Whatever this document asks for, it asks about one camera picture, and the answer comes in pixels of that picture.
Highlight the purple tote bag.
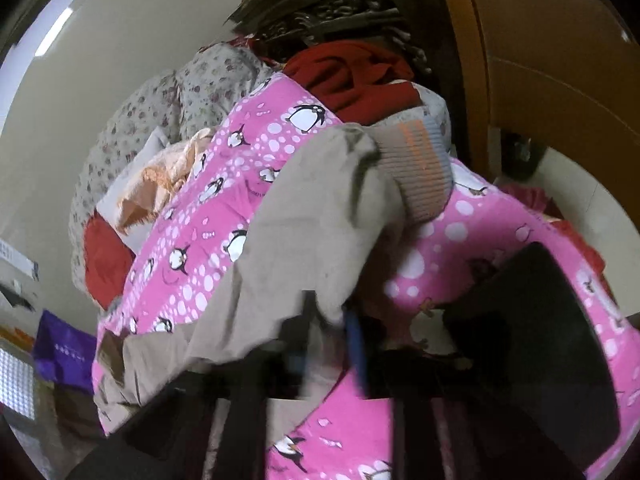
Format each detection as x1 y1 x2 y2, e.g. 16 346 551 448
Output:
32 310 96 396

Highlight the red cushion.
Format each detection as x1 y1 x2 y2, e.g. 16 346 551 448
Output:
84 212 134 310

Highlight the pink penguin blanket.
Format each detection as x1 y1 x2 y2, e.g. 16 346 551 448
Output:
93 75 639 479

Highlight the red garment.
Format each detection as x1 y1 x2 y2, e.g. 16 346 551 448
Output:
283 40 422 126

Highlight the white pillow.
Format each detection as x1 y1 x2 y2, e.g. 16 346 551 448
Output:
96 127 170 255

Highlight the peach fringed cloth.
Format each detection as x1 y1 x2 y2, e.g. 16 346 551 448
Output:
144 128 214 221

